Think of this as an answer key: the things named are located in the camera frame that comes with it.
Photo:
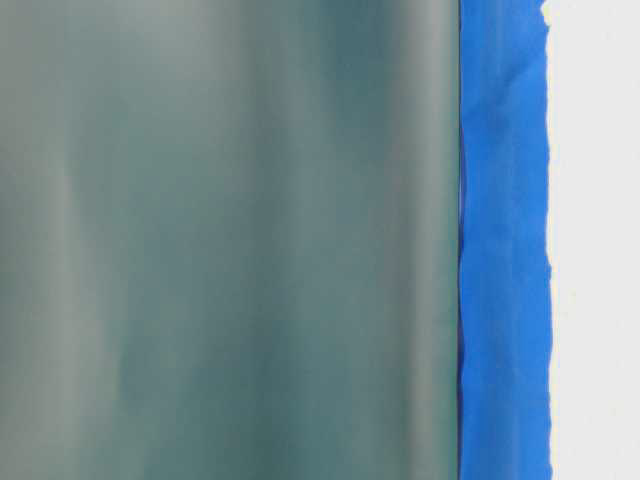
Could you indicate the blue table cloth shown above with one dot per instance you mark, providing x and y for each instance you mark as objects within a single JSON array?
[{"x": 504, "y": 274}]

